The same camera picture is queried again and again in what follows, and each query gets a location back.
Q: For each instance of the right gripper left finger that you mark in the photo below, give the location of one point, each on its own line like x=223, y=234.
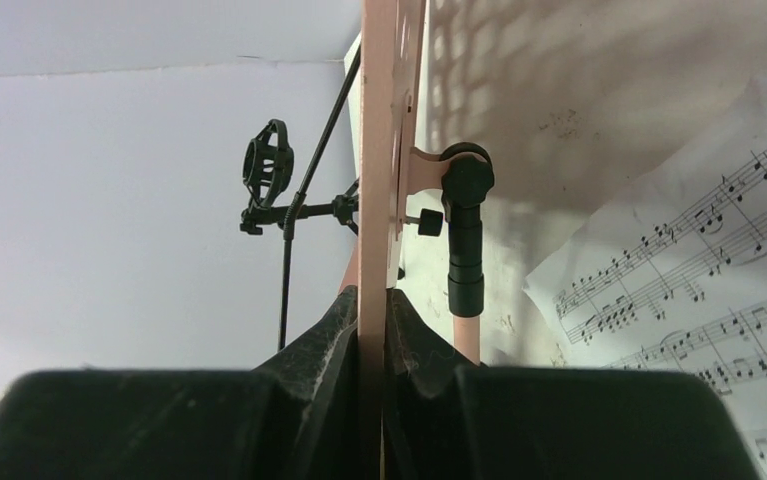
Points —
x=292, y=417

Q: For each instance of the pink folding music stand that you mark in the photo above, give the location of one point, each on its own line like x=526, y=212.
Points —
x=392, y=168

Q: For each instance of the sheet music page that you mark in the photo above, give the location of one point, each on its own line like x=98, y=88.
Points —
x=672, y=273

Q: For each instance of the black microphone shock-mount stand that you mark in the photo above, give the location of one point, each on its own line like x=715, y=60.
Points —
x=267, y=169

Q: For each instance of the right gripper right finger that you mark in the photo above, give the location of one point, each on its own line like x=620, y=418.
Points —
x=448, y=418

